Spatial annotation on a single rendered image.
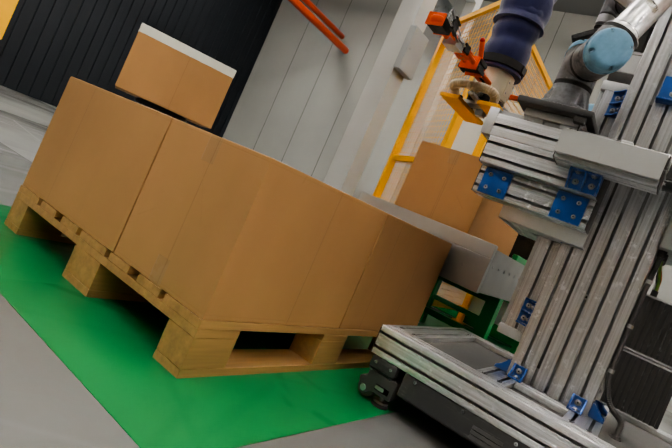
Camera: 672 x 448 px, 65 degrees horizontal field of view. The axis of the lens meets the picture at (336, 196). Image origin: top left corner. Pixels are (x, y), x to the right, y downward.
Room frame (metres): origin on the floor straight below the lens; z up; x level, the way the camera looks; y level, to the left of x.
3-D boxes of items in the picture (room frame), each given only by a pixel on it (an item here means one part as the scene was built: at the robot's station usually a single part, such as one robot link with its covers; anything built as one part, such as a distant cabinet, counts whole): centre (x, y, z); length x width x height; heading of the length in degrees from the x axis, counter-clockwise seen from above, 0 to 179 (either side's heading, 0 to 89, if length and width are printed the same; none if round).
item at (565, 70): (1.63, -0.54, 1.20); 0.13 x 0.12 x 0.14; 177
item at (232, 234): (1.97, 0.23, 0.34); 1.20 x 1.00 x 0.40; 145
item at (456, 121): (3.58, -0.39, 1.05); 0.87 x 0.10 x 2.10; 17
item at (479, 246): (2.34, -0.40, 0.58); 0.70 x 0.03 x 0.06; 55
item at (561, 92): (1.64, -0.54, 1.09); 0.15 x 0.15 x 0.10
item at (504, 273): (3.11, -1.34, 0.50); 2.31 x 0.05 x 0.19; 145
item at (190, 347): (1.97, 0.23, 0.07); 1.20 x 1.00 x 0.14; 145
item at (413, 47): (3.48, -0.08, 1.62); 0.20 x 0.05 x 0.30; 145
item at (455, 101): (2.50, -0.39, 1.17); 0.34 x 0.10 x 0.05; 143
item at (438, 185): (2.63, -0.61, 0.75); 0.60 x 0.40 x 0.40; 142
